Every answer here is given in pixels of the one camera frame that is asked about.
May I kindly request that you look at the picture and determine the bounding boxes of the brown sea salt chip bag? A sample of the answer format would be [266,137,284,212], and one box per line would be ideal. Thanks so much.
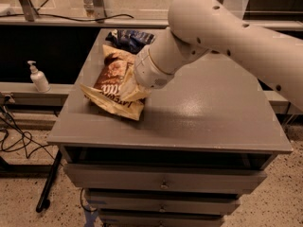
[80,44,145,121]

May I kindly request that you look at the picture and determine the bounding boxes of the dark blue chip bag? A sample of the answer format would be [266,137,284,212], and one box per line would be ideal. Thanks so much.
[105,29,155,54]

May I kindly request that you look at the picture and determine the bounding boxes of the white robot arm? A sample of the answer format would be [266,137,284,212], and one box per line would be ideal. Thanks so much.
[119,0,303,110]

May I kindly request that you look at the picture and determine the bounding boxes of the black cable on ledge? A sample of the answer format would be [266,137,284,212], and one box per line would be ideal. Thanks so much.
[0,0,134,23]

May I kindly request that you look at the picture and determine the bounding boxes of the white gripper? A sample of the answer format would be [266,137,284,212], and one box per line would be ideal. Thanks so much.
[119,45,173,101]

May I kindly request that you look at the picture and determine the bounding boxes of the left metal window bracket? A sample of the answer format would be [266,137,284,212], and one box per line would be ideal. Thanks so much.
[18,0,36,22]

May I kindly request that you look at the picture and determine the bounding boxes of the middle grey drawer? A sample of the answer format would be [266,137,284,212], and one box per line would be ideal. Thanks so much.
[85,190,240,216]

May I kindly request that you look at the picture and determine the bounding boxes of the top grey drawer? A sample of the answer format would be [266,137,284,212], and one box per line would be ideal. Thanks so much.
[64,164,267,194]

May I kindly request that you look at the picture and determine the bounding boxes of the bottom grey drawer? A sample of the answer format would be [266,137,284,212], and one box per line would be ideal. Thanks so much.
[98,210,223,227]

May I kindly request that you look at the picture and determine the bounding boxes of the grey drawer cabinet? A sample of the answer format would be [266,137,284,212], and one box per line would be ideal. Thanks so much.
[46,27,294,227]

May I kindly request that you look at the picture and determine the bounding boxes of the grey drawer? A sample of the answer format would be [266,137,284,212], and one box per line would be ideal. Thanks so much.
[64,164,267,194]
[85,190,240,216]
[98,210,223,227]

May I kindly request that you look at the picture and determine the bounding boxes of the middle metal window bracket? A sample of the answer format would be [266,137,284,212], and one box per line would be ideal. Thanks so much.
[92,0,106,23]

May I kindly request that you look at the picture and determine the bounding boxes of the black metal stand leg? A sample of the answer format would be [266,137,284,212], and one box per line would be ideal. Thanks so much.
[36,151,62,213]

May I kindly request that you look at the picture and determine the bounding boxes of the black floor cables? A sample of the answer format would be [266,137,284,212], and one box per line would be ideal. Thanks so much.
[0,104,58,160]

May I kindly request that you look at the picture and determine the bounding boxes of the white pump soap bottle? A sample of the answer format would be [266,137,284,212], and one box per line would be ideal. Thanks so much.
[27,61,50,93]

